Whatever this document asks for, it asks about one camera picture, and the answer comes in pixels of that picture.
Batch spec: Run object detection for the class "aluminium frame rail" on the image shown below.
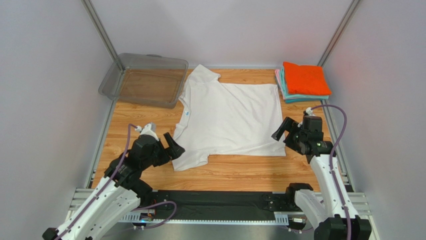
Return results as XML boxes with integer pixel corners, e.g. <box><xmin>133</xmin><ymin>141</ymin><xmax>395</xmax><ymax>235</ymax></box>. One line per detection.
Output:
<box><xmin>65</xmin><ymin>188</ymin><xmax>373</xmax><ymax>227</ymax></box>

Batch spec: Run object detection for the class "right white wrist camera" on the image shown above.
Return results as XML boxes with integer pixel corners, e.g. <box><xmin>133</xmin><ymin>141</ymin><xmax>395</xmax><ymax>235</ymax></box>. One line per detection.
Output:
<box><xmin>302</xmin><ymin>107</ymin><xmax>317</xmax><ymax>121</ymax></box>

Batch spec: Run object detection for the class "white t-shirt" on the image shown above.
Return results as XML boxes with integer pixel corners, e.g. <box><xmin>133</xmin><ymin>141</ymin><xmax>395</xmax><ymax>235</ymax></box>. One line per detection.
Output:
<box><xmin>172</xmin><ymin>65</ymin><xmax>286</xmax><ymax>171</ymax></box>

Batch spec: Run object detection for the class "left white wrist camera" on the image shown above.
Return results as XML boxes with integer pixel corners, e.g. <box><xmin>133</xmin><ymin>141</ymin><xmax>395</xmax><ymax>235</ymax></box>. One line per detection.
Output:
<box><xmin>134</xmin><ymin>122</ymin><xmax>159</xmax><ymax>141</ymax></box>

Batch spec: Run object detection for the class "orange folded t-shirt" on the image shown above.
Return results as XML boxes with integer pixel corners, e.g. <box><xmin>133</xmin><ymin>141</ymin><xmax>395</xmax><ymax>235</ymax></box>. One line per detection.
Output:
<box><xmin>282</xmin><ymin>61</ymin><xmax>332</xmax><ymax>96</ymax></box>

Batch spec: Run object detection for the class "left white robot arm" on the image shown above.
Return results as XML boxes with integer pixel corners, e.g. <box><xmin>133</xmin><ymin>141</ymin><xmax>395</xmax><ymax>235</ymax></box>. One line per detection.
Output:
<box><xmin>42</xmin><ymin>131</ymin><xmax>185</xmax><ymax>240</ymax></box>

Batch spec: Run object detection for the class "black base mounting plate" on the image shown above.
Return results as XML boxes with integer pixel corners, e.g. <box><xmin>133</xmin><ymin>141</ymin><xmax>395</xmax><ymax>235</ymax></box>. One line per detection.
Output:
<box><xmin>141</xmin><ymin>190</ymin><xmax>301</xmax><ymax>221</ymax></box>

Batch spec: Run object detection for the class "clear grey plastic bin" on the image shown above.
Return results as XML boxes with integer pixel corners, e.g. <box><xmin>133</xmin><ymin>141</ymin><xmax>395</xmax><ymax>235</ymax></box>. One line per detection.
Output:
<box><xmin>98</xmin><ymin>53</ymin><xmax>189</xmax><ymax>109</ymax></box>

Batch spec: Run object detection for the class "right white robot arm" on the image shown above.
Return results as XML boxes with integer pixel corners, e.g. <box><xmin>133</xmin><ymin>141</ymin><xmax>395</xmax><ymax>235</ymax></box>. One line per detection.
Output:
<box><xmin>271</xmin><ymin>115</ymin><xmax>372</xmax><ymax>240</ymax></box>

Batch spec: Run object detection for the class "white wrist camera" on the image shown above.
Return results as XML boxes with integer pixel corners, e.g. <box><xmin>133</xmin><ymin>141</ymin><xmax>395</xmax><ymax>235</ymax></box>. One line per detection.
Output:
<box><xmin>302</xmin><ymin>107</ymin><xmax>317</xmax><ymax>121</ymax></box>
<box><xmin>134</xmin><ymin>122</ymin><xmax>159</xmax><ymax>141</ymax></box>

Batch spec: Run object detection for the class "pink folded t-shirt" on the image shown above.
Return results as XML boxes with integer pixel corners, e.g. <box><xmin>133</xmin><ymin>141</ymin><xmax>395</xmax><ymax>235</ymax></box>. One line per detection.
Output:
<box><xmin>274</xmin><ymin>69</ymin><xmax>286</xmax><ymax>100</ymax></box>

